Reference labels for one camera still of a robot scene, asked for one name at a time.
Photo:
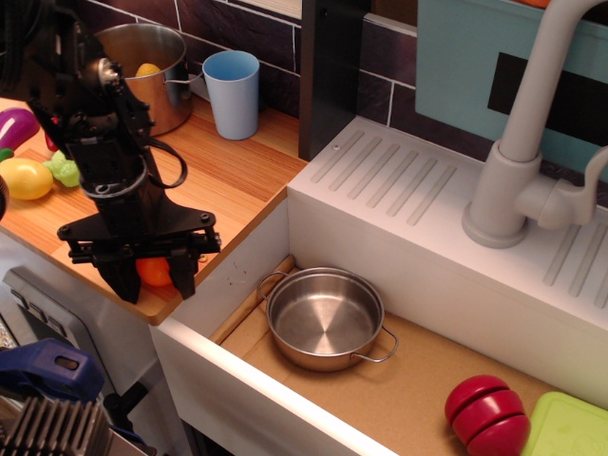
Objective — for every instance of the yellow toy in pot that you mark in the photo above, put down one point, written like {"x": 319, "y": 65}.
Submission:
{"x": 147, "y": 69}

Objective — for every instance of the purple toy eggplant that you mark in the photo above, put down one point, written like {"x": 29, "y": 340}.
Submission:
{"x": 17, "y": 126}

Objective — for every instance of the yellow toy lemon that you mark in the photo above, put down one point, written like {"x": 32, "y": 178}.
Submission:
{"x": 26, "y": 179}

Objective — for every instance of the red wooden toy apple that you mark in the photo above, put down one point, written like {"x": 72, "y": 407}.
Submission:
{"x": 487, "y": 416}

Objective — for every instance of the light blue plastic cup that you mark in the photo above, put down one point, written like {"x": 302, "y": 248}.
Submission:
{"x": 232, "y": 81}

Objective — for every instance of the green toy lettuce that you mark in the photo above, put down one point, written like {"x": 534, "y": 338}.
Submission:
{"x": 63, "y": 169}

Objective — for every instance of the tall steel pot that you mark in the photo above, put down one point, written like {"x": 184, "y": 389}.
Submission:
{"x": 167, "y": 93}

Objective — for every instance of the white toy sink unit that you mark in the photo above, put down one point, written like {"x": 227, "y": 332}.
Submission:
{"x": 387, "y": 207}

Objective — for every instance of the green plastic cutting board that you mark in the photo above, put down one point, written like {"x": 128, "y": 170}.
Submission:
{"x": 565, "y": 425}

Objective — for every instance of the silver toy oven panel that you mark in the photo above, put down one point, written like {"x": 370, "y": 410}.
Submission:
{"x": 34, "y": 315}

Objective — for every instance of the grey toy faucet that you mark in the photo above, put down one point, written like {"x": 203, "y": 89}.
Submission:
{"x": 511, "y": 189}

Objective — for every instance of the blue clamp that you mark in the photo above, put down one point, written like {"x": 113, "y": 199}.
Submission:
{"x": 52, "y": 369}

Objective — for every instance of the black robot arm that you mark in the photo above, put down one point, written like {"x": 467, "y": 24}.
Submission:
{"x": 51, "y": 62}

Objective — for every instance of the shallow steel pan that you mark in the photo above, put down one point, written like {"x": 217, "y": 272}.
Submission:
{"x": 326, "y": 319}

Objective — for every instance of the orange plastic toy carrot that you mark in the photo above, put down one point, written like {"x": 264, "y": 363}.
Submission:
{"x": 154, "y": 271}

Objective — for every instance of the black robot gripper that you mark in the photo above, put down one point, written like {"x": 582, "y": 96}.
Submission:
{"x": 136, "y": 219}

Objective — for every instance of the red toy pepper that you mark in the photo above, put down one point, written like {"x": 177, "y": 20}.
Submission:
{"x": 51, "y": 145}

